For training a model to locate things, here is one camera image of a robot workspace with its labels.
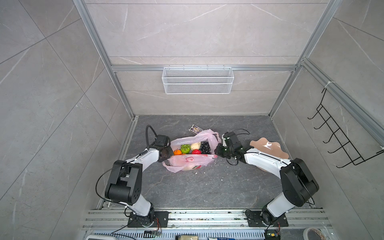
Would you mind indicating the black wire hook rack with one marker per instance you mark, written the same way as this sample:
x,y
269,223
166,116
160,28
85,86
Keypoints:
x,y
354,157

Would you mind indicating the pink plastic shopping bag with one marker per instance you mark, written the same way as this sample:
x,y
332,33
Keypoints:
x,y
188,162

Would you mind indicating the pink wavy plastic plate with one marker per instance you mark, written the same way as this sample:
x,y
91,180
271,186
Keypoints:
x,y
271,148

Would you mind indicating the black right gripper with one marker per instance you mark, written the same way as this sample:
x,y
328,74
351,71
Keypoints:
x,y
219,150

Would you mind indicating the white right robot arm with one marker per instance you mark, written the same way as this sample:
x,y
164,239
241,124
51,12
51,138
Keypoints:
x,y
298,183

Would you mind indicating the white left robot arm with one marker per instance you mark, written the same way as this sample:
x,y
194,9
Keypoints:
x,y
124,184

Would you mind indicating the beige fake fruit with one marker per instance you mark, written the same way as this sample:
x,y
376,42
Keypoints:
x,y
195,146

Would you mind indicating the dark fake grape bunch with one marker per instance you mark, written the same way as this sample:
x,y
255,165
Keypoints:
x,y
205,148

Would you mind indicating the white wire mesh basket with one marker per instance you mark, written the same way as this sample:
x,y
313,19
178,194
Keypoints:
x,y
197,80

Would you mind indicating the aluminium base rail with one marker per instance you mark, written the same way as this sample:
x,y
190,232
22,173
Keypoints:
x,y
235,224

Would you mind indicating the red fake fruit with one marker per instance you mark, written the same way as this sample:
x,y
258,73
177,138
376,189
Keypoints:
x,y
196,152

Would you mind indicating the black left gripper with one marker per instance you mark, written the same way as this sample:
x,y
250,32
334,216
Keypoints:
x,y
168,147

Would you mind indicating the green fake fruit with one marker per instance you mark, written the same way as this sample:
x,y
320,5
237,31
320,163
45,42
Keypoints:
x,y
185,149

